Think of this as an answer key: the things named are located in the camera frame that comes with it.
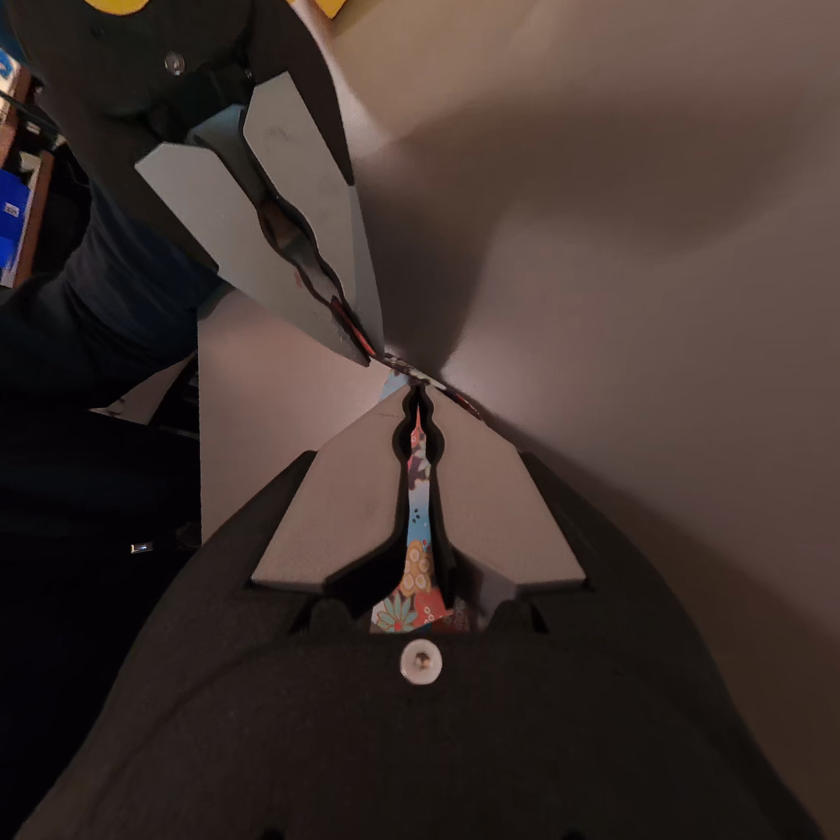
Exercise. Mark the blue storage box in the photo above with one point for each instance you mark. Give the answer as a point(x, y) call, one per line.
point(12, 216)

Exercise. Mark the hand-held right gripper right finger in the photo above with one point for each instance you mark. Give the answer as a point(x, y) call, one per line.
point(505, 518)

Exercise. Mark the person's left forearm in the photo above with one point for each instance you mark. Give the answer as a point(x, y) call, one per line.
point(118, 302)

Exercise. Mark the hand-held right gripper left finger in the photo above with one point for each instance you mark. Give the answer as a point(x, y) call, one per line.
point(341, 512)

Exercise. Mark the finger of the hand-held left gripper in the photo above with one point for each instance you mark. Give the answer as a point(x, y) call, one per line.
point(308, 157)
point(210, 210)

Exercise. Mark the floral origami paper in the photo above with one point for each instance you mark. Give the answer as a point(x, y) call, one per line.
point(418, 571)

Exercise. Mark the person's dark clothing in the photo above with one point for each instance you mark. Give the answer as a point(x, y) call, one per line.
point(72, 623)

